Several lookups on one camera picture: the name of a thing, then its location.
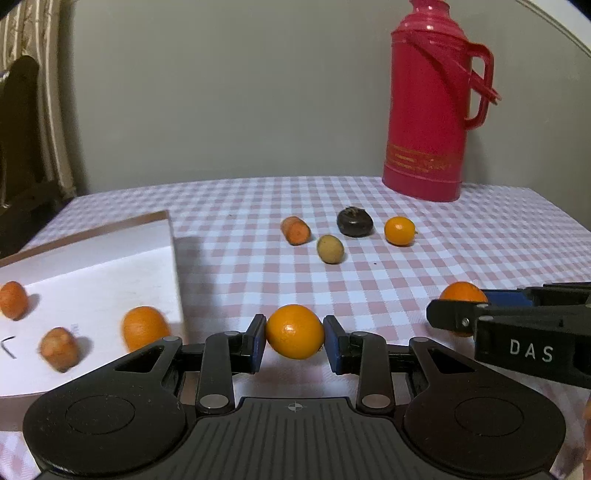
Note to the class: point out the red thermos flask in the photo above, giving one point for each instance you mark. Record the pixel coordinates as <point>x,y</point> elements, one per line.
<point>425,115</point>

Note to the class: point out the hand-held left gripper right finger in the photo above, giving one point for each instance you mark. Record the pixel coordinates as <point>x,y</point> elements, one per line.
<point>332,345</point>

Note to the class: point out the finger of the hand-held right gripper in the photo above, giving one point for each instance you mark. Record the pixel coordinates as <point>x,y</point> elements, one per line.
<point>455,316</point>
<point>505,297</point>

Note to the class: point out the dark wooden woven chair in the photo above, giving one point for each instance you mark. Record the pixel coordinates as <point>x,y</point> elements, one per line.
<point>23,138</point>

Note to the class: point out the brown carrot chunk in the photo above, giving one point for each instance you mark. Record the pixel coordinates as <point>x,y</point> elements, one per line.
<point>57,349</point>

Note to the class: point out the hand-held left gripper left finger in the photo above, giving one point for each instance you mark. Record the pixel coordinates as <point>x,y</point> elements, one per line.
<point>258,344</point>

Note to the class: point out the orange carrot piece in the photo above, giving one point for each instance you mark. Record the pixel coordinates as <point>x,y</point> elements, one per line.
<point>13,301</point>
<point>295,230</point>

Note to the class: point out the beige striped curtain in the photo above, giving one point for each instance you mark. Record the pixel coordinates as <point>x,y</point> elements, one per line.
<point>55,69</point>

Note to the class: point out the pink white checkered tablecloth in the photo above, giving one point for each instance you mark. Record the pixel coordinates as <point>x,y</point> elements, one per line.
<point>258,207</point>

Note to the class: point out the brown cardboard box white inside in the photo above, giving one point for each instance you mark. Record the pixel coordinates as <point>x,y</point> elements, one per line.
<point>92,277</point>

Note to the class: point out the dark water chestnut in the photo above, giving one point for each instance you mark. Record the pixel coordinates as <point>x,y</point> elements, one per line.
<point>354,222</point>

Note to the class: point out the small green fruit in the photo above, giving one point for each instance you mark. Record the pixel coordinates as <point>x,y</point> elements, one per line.
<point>330,249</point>

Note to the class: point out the small orange kumquat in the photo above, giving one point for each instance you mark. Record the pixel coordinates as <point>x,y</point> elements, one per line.
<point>400,231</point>
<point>294,331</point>

